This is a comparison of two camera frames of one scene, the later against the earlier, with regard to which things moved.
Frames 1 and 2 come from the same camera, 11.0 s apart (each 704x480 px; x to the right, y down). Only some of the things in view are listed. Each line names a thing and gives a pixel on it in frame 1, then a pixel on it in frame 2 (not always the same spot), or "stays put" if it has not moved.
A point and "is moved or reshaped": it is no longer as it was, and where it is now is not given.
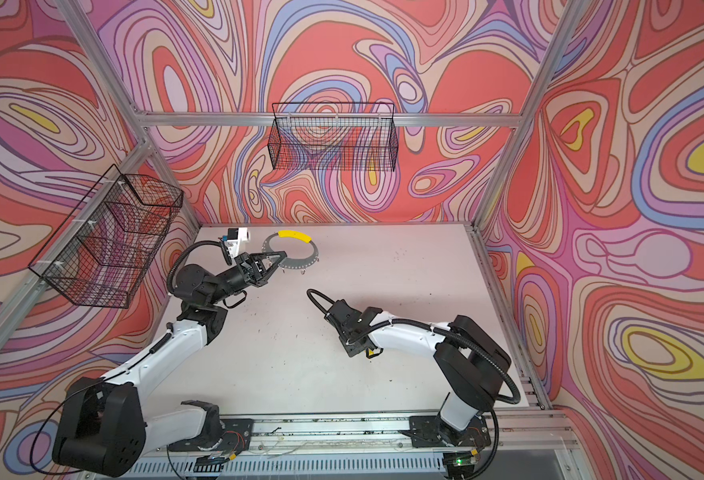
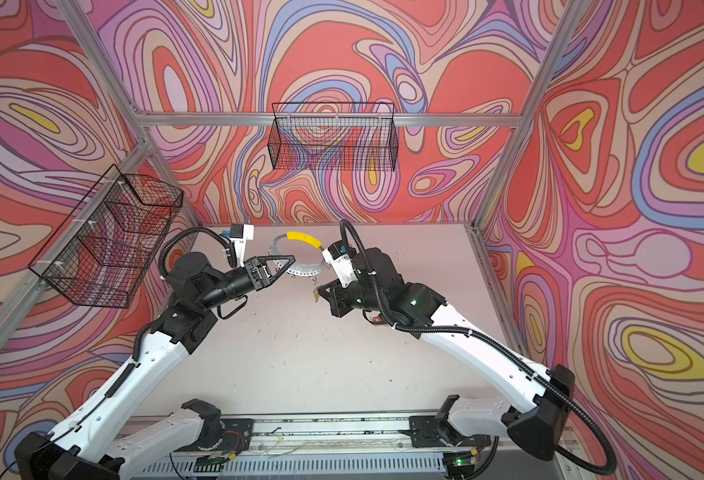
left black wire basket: x=105 y=251 stays put
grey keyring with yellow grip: x=290 y=263 is moved or reshaped
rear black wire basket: x=334 y=136 stays put
